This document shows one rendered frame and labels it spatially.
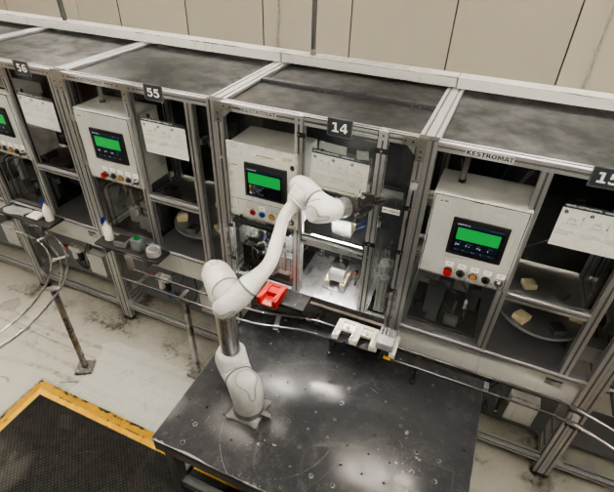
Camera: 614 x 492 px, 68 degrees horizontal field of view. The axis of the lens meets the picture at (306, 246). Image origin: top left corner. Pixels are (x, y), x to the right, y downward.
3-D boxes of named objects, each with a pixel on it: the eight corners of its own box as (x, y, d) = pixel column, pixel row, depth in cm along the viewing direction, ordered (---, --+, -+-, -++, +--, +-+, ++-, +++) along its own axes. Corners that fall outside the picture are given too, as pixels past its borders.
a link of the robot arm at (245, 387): (239, 423, 227) (236, 396, 214) (226, 394, 240) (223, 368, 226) (268, 409, 233) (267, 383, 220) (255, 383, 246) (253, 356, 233)
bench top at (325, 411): (151, 442, 228) (149, 437, 225) (253, 307, 306) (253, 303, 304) (454, 587, 182) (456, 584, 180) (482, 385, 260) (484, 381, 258)
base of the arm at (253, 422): (263, 433, 228) (262, 428, 225) (225, 418, 235) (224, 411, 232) (278, 405, 242) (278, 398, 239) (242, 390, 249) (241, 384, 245)
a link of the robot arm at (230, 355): (226, 393, 239) (213, 363, 254) (255, 381, 245) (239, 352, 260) (207, 285, 192) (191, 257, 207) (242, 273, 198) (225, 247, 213)
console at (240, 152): (228, 216, 263) (222, 142, 235) (253, 193, 284) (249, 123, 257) (294, 233, 250) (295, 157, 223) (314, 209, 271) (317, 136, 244)
